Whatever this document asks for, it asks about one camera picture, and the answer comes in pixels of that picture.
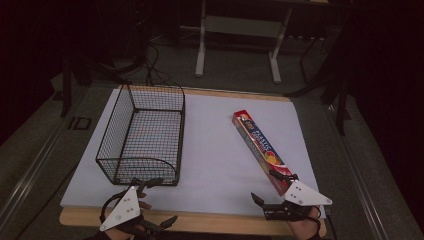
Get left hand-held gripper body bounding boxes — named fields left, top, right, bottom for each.
left=98, top=181, right=162, bottom=236

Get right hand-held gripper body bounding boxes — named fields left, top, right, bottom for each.
left=262, top=179, right=334, bottom=222

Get long red plastic wrap box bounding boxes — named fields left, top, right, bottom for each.
left=231, top=109, right=294, bottom=197

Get black wire mesh basket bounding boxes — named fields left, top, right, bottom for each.
left=95, top=83, right=186, bottom=187

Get person's left hand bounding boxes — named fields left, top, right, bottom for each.
left=105, top=190, right=153, bottom=240

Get person's right hand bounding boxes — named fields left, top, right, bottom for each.
left=287, top=206, right=323, bottom=240

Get black tripod stand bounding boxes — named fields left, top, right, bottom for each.
left=284, top=29, right=353, bottom=136

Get black stand legs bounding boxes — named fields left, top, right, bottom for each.
left=59, top=54, right=93, bottom=118

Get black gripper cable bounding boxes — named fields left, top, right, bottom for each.
left=308, top=205, right=324, bottom=234
left=99, top=191, right=125, bottom=225

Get metal floor rail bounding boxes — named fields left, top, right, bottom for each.
left=0, top=114, right=73, bottom=223
left=324, top=103, right=391, bottom=240

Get black floor cables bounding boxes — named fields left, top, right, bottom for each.
left=99, top=39, right=176, bottom=88

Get white metal stand frame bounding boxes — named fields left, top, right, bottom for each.
left=194, top=0, right=295, bottom=85

